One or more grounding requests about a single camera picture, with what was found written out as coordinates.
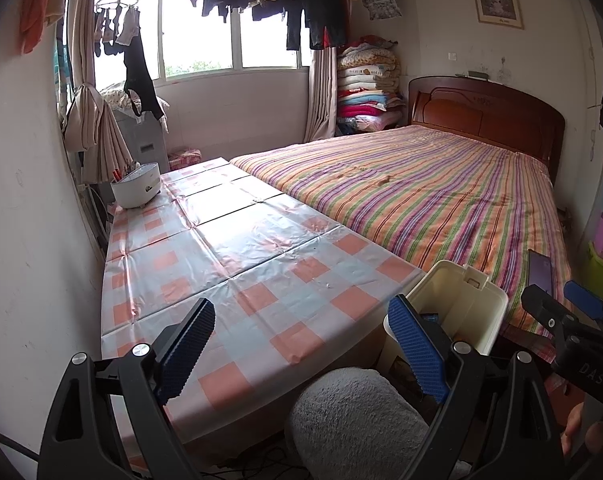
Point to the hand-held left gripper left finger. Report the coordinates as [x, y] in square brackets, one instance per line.
[186, 350]

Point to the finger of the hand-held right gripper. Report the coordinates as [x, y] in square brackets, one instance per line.
[584, 300]
[549, 312]

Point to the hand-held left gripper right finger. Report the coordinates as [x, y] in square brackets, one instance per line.
[416, 345]

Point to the cream plastic bin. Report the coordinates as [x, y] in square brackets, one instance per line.
[446, 290]

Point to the person's right hand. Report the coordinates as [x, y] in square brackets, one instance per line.
[574, 425]

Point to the smartphone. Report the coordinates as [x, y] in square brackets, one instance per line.
[539, 270]

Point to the pink checked tablecloth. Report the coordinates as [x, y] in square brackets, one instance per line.
[261, 240]

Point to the striped bed sheet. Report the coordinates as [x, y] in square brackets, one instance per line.
[406, 185]

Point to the white utensil holder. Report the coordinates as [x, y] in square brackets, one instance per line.
[136, 190]

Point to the pink floral cushion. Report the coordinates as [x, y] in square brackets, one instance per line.
[184, 159]

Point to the grey plastic cabinet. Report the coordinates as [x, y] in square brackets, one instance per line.
[146, 145]

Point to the wooden bed headboard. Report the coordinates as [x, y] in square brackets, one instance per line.
[481, 105]

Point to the small grey box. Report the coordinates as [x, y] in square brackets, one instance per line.
[478, 75]

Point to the tied beige curtain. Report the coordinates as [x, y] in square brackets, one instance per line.
[89, 110]

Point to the stack of folded blankets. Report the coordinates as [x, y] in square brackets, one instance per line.
[366, 90]

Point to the pale cloth pile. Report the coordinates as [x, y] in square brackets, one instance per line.
[111, 96]

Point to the black sleeveless top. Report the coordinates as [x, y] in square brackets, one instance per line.
[139, 75]

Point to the teal hanging bag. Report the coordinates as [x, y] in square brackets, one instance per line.
[61, 65]

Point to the window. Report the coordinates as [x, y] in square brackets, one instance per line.
[201, 35]

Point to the round clip hanger with socks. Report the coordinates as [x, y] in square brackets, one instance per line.
[116, 25]

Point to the row of hanging clothes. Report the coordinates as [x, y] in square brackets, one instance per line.
[321, 10]

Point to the orange hanging cloth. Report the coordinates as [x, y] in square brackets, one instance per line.
[36, 15]

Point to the framed wall picture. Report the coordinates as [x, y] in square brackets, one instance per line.
[497, 2]

